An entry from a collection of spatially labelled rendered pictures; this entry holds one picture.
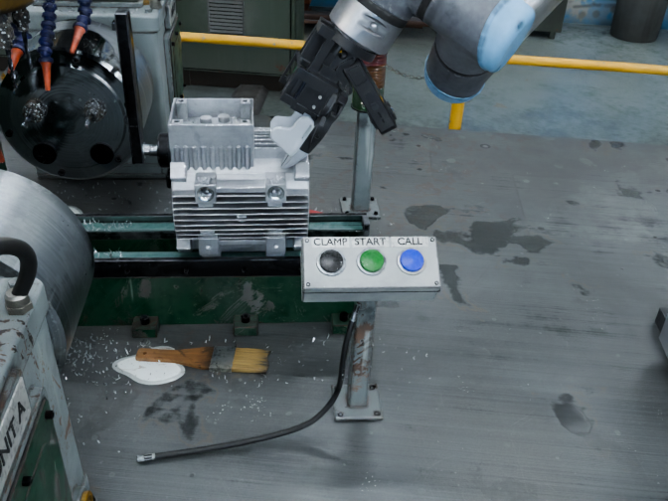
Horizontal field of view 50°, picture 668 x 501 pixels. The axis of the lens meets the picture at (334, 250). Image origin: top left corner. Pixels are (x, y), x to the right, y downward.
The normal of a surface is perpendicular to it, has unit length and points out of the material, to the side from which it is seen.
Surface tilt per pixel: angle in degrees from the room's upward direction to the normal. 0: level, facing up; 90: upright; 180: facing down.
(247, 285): 90
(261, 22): 90
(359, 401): 90
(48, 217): 47
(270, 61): 90
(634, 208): 0
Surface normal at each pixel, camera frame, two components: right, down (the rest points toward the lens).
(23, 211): 0.62, -0.68
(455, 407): 0.04, -0.83
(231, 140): 0.10, 0.55
